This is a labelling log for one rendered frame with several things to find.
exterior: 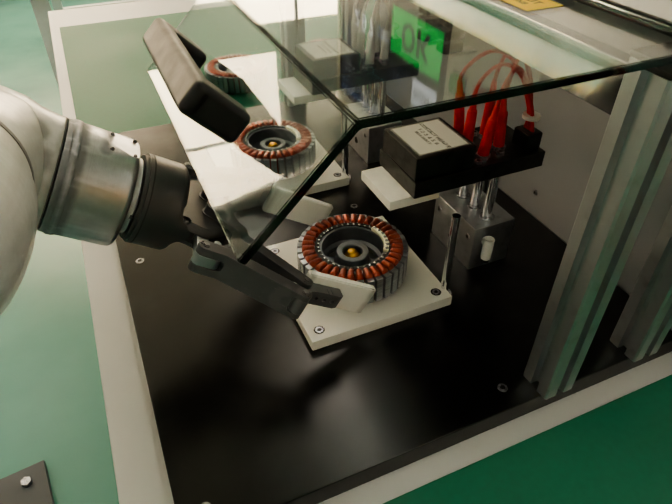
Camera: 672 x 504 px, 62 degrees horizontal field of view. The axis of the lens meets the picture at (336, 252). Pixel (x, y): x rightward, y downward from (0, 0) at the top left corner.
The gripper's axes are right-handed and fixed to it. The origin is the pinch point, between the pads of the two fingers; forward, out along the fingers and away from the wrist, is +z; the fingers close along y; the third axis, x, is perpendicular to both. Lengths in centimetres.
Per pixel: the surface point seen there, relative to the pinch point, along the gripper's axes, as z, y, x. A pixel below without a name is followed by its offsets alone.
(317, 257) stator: -2.1, -0.9, 0.6
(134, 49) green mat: -13, 84, 15
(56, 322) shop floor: -9, 87, 99
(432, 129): 3.4, 2.2, -14.5
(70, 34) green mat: -25, 97, 22
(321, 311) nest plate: -1.0, -4.7, 4.0
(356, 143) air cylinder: 10.7, 25.5, -2.9
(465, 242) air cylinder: 12.8, -1.0, -5.9
